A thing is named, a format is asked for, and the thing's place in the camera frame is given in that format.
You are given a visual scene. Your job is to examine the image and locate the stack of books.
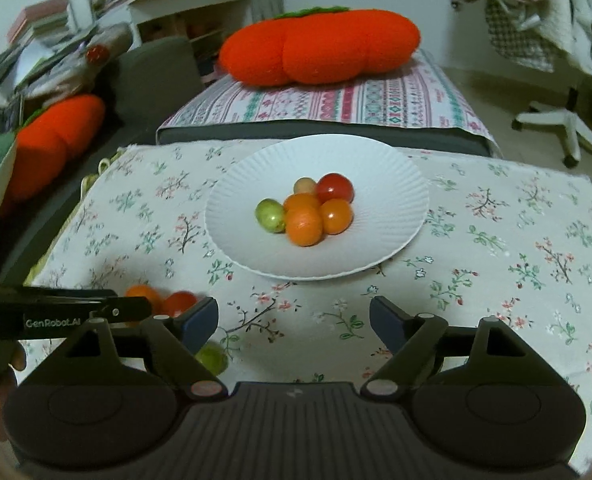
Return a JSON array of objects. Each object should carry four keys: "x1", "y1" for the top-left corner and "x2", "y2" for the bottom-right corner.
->
[{"x1": 6, "y1": 0, "x2": 72, "y2": 46}]

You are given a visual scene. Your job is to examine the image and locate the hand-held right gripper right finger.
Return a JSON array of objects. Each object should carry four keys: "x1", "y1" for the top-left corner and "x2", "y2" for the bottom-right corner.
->
[{"x1": 360, "y1": 296, "x2": 573, "y2": 402}]

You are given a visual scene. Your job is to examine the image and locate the red cherry tomato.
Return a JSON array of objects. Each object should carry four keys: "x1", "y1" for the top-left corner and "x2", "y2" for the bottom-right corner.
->
[
  {"x1": 162, "y1": 291, "x2": 198, "y2": 318},
  {"x1": 316, "y1": 172, "x2": 355, "y2": 204}
]

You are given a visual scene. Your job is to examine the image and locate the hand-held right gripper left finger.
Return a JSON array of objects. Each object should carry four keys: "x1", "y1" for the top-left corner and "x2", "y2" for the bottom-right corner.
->
[{"x1": 23, "y1": 296, "x2": 228, "y2": 403}]

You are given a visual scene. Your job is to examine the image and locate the white ribbed plate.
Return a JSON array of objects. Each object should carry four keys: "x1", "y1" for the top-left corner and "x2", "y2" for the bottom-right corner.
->
[{"x1": 204, "y1": 135, "x2": 429, "y2": 281}]

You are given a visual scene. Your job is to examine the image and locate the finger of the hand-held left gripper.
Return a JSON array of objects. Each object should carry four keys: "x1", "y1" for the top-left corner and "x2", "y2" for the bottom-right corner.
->
[{"x1": 0, "y1": 286, "x2": 153, "y2": 323}]

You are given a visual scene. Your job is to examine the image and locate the checkered cloth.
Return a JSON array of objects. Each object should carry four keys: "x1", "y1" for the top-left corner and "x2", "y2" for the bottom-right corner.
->
[{"x1": 485, "y1": 0, "x2": 559, "y2": 73}]

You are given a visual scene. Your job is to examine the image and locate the grey sofa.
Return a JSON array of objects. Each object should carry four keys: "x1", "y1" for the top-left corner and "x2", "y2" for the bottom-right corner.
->
[{"x1": 0, "y1": 35, "x2": 504, "y2": 286}]

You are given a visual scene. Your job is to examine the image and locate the pile of papers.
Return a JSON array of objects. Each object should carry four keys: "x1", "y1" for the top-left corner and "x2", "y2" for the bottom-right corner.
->
[{"x1": 0, "y1": 22, "x2": 132, "y2": 116}]

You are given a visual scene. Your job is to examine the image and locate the floral tablecloth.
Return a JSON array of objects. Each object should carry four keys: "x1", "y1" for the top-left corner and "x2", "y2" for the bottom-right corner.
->
[{"x1": 16, "y1": 142, "x2": 592, "y2": 476}]

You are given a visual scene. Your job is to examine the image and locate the large orange persimmon plush cushion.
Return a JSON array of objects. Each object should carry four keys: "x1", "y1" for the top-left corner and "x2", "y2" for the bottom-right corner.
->
[{"x1": 218, "y1": 6, "x2": 422, "y2": 87}]

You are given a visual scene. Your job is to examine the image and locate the green cherry tomato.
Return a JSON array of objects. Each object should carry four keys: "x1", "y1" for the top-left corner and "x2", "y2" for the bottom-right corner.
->
[
  {"x1": 254, "y1": 198, "x2": 287, "y2": 233},
  {"x1": 196, "y1": 344, "x2": 227, "y2": 376}
]

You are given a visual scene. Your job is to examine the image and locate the striped patterned cushion cover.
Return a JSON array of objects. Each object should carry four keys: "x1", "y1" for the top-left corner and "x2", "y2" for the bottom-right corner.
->
[{"x1": 158, "y1": 50, "x2": 497, "y2": 143}]

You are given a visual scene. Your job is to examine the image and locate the white bookshelf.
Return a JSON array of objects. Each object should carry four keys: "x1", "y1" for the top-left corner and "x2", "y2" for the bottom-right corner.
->
[{"x1": 61, "y1": 0, "x2": 257, "y2": 66}]

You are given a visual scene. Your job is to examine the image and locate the small orange persimmon plush cushion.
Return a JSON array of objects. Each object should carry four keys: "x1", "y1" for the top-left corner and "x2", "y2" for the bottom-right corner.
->
[{"x1": 0, "y1": 94, "x2": 107, "y2": 211}]

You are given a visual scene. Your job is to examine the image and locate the orange cherry tomato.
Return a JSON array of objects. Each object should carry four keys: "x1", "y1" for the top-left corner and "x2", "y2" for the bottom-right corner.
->
[
  {"x1": 282, "y1": 193, "x2": 322, "y2": 216},
  {"x1": 284, "y1": 207, "x2": 324, "y2": 247},
  {"x1": 124, "y1": 284, "x2": 164, "y2": 313},
  {"x1": 319, "y1": 198, "x2": 354, "y2": 236}
]

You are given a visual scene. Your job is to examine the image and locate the white swivel chair base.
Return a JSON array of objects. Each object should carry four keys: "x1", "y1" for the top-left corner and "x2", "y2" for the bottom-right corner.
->
[{"x1": 513, "y1": 85, "x2": 592, "y2": 168}]

